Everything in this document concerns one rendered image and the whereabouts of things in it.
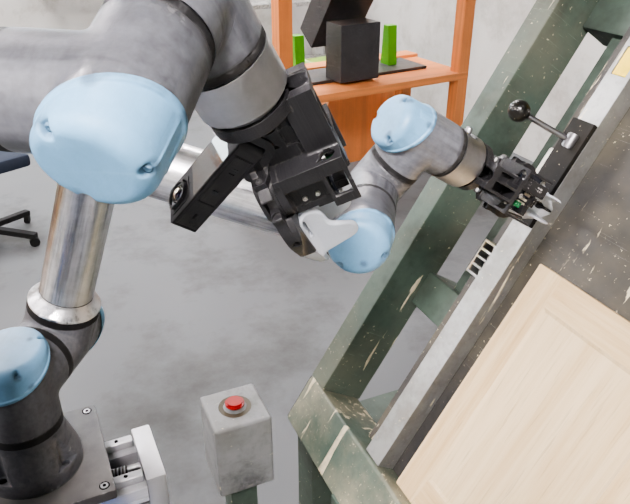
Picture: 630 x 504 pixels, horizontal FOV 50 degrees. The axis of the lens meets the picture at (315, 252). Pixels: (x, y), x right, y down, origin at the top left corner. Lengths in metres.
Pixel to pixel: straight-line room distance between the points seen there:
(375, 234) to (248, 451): 0.78
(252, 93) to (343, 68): 3.70
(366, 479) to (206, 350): 1.92
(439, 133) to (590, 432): 0.51
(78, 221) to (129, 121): 0.69
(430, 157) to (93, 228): 0.51
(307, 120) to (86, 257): 0.62
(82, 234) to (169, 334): 2.28
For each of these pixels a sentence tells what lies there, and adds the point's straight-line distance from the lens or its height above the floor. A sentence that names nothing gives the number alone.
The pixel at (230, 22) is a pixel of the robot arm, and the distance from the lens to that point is 0.47.
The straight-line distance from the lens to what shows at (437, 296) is 1.44.
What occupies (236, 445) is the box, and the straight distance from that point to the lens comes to 1.43.
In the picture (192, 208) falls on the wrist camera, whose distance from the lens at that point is 0.59.
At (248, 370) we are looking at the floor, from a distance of 3.04.
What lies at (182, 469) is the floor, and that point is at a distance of 2.64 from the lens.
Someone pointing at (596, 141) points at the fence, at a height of 1.49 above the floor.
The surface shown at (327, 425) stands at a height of 0.87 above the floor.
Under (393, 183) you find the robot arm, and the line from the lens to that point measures 0.90.
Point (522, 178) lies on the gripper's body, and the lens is 0.99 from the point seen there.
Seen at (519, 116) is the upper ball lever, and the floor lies 1.53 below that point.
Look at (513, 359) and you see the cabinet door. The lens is 1.21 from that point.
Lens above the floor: 1.87
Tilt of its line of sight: 28 degrees down
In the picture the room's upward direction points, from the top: straight up
